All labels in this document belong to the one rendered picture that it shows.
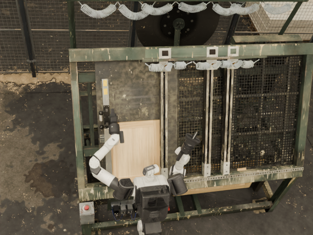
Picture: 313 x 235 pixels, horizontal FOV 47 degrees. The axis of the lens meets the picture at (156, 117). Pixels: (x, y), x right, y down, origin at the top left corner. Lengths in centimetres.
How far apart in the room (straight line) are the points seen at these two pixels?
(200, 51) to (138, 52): 53
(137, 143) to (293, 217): 226
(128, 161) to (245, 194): 183
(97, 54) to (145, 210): 125
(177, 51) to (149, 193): 117
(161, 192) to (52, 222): 176
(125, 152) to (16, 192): 163
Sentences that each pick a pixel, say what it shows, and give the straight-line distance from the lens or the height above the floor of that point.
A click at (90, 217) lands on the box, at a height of 87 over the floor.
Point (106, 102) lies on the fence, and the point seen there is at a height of 152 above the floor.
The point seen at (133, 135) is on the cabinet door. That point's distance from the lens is 318.
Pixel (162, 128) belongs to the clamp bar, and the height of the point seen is 133.
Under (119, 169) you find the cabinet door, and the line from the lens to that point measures 327.
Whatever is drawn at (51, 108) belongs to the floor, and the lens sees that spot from 511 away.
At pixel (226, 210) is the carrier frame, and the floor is 18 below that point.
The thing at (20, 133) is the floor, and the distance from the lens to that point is 489.
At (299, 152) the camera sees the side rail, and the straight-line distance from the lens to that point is 384.
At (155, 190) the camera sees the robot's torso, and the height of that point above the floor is 139.
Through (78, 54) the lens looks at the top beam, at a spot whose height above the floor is 189.
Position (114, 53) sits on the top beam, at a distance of 294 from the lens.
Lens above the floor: 373
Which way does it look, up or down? 48 degrees down
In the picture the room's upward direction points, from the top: 10 degrees clockwise
